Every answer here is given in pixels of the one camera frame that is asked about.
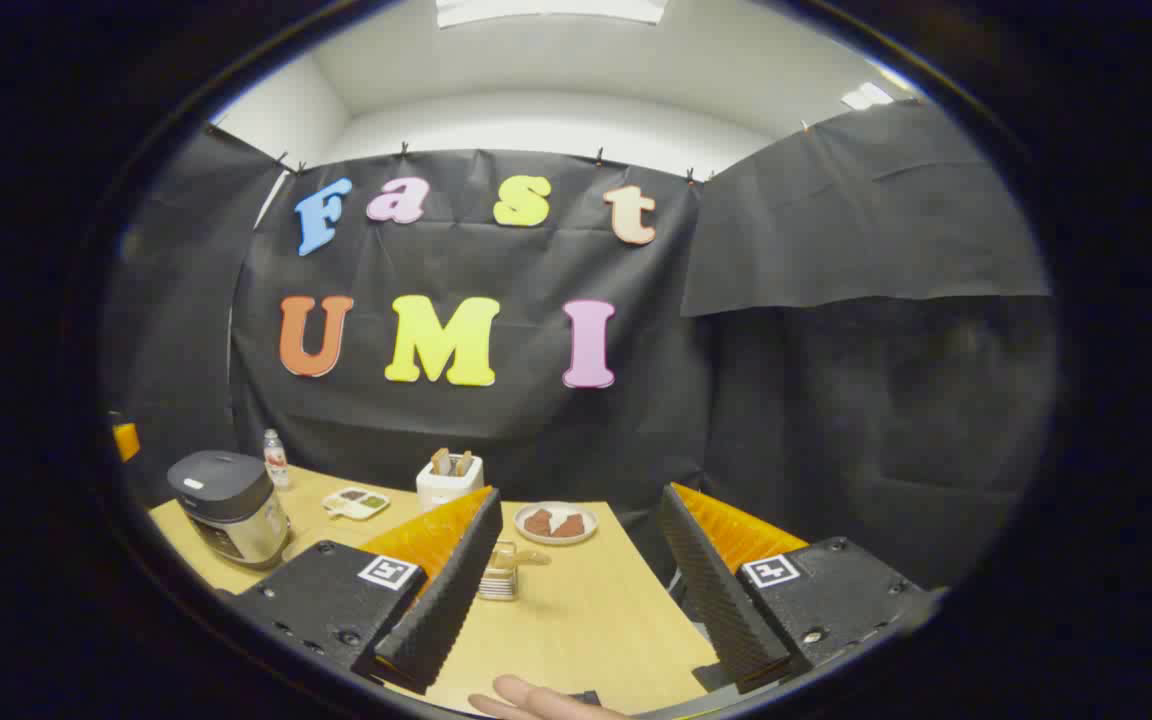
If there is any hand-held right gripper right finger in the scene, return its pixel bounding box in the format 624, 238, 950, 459
658, 483, 937, 694

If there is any white toaster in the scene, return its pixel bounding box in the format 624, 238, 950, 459
416, 450, 485, 513

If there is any white divided grain dish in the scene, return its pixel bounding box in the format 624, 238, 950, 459
321, 486, 392, 521

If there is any grey rice cooker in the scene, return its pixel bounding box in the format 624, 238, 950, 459
168, 450, 292, 571

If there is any wooden spoon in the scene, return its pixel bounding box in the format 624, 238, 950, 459
491, 540, 552, 573

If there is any round white plate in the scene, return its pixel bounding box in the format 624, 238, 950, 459
514, 501, 599, 546

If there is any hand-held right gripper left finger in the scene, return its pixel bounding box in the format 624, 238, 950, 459
231, 487, 504, 696

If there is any metal wire chopstick holder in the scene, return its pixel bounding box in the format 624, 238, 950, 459
479, 540, 523, 601

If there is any black backdrop cloth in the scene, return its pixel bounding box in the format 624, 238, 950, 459
101, 100, 1062, 591

